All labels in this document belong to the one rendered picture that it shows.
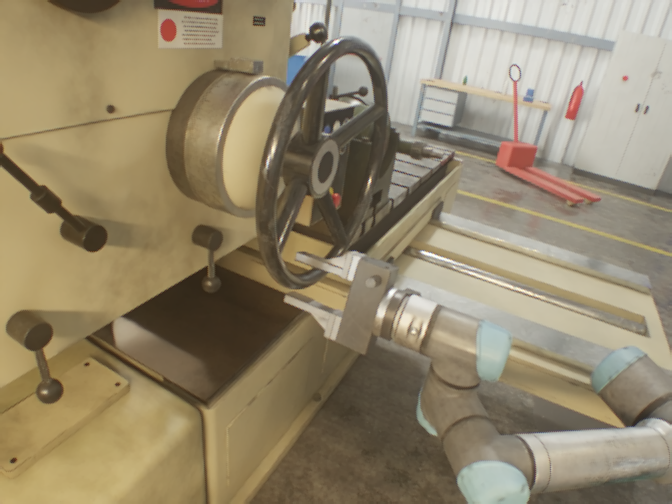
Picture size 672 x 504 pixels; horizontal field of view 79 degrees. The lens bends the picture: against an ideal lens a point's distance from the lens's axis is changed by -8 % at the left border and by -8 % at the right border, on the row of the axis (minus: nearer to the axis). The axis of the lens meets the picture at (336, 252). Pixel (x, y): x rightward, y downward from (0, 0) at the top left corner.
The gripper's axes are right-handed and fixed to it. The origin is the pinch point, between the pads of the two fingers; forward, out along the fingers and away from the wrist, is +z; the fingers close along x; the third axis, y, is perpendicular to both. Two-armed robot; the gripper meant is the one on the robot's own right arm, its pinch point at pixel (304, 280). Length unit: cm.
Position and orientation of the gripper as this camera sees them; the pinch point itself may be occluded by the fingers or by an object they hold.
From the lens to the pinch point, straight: 68.6
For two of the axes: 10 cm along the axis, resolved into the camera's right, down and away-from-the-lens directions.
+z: -8.9, -3.1, 3.4
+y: -3.8, 0.7, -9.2
